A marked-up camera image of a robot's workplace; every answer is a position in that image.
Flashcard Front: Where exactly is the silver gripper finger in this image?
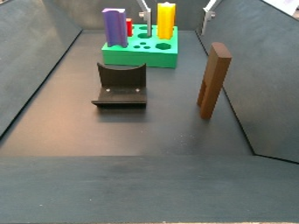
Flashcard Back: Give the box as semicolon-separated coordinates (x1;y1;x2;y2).
200;0;220;35
136;0;152;37

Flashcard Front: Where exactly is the brown two-legged block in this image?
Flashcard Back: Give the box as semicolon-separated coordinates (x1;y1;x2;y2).
198;42;232;119

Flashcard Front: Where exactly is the red square block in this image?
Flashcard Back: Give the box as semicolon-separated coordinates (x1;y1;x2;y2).
125;18;134;37

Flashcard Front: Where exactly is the green shape sorter board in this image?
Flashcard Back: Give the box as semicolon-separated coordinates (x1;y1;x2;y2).
101;24;179;68

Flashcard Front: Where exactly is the yellow star block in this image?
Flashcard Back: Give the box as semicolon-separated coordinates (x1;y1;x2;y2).
156;2;176;39

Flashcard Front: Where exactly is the purple tall block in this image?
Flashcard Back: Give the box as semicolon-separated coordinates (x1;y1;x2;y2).
101;8;127;47

